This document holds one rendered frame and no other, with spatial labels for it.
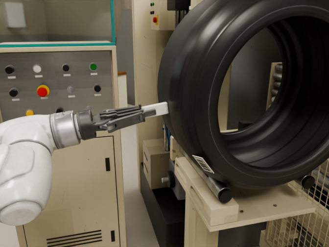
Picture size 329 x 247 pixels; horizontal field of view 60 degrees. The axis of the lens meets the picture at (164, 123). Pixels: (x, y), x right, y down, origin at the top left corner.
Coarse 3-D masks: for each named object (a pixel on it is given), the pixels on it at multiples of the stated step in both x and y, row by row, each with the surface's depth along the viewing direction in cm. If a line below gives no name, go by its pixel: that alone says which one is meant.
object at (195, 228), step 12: (192, 0) 107; (228, 72) 109; (228, 84) 111; (228, 96) 112; (192, 204) 128; (192, 216) 130; (192, 228) 131; (204, 228) 131; (192, 240) 133; (204, 240) 133; (216, 240) 135
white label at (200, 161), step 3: (195, 156) 73; (195, 159) 75; (198, 159) 73; (201, 159) 72; (198, 162) 75; (201, 162) 73; (204, 162) 72; (201, 165) 75; (204, 165) 73; (207, 165) 72; (204, 168) 75; (207, 168) 74; (210, 168) 73; (207, 171) 75; (210, 171) 74
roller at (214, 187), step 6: (186, 156) 106; (192, 162) 100; (198, 168) 95; (204, 174) 90; (204, 180) 90; (210, 180) 86; (216, 180) 85; (210, 186) 86; (216, 186) 83; (222, 186) 82; (216, 192) 82; (222, 192) 80; (228, 192) 80; (222, 198) 81; (228, 198) 81
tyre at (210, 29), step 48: (240, 0) 64; (288, 0) 64; (192, 48) 66; (240, 48) 64; (288, 48) 99; (192, 96) 67; (288, 96) 105; (192, 144) 72; (240, 144) 106; (288, 144) 99
